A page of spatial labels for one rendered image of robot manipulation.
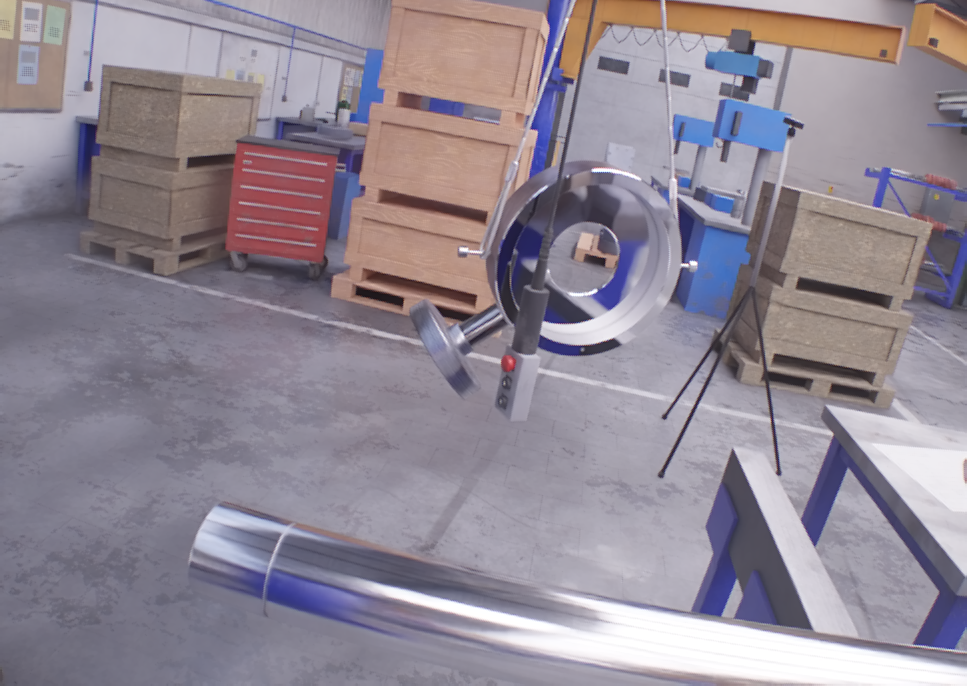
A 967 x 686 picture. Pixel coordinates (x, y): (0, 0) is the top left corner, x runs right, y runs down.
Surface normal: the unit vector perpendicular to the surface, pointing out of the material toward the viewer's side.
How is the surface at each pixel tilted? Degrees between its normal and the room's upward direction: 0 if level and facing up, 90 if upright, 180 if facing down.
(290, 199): 90
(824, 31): 90
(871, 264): 90
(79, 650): 0
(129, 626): 0
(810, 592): 0
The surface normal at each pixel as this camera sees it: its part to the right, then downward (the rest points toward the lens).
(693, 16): -0.63, 0.08
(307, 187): 0.18, 0.29
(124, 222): -0.22, 0.21
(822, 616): 0.18, -0.95
